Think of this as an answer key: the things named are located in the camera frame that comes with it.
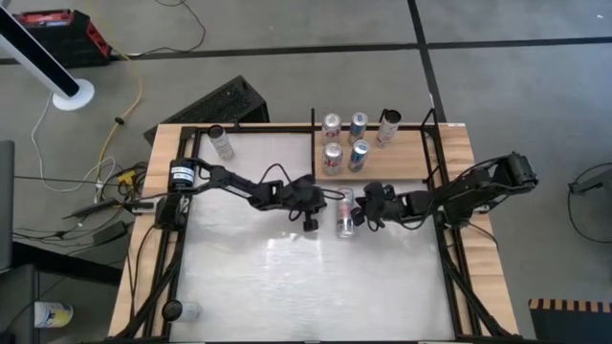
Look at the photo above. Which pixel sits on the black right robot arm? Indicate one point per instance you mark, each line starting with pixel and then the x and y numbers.
pixel 478 184

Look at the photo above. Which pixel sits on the black box orange striped edge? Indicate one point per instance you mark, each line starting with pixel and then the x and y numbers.
pixel 574 327

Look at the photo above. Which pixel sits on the wooden shelf board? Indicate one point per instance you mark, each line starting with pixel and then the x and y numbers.
pixel 406 162

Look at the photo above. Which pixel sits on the black aluminium table frame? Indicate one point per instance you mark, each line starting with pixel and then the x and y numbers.
pixel 263 128

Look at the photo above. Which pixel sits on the red black toolbox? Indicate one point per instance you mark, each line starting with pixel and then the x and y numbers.
pixel 67 38

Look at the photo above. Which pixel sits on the grey panel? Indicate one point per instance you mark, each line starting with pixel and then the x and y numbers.
pixel 6 205

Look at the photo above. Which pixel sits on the black power adapter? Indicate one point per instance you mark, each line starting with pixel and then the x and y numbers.
pixel 110 233

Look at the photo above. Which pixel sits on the tall white black floor stand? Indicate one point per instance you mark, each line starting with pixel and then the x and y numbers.
pixel 72 98

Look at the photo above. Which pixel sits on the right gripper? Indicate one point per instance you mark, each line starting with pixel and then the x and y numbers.
pixel 389 205

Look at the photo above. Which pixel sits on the black metal shelf frame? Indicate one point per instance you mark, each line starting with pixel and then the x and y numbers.
pixel 313 119

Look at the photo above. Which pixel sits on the white glossy table sheet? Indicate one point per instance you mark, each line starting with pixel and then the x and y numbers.
pixel 248 286

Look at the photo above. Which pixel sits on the black perforated box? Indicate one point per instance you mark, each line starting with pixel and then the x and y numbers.
pixel 225 102

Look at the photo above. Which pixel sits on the blue silver Red Bull can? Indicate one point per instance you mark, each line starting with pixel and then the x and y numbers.
pixel 359 150
pixel 358 122

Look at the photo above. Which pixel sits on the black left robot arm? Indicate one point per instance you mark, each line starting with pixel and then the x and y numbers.
pixel 229 181

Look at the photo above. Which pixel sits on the yellow plug connector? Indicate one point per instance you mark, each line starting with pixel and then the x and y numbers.
pixel 126 177

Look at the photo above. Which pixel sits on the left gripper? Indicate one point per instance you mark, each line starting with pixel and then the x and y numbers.
pixel 303 193

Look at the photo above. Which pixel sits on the clear bottle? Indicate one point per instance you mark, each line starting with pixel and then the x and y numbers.
pixel 345 220
pixel 172 310
pixel 221 143

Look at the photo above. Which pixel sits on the white yellow blue canister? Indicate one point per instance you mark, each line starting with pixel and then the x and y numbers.
pixel 52 315

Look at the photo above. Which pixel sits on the dark grey power strip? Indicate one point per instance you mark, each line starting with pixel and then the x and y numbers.
pixel 95 208

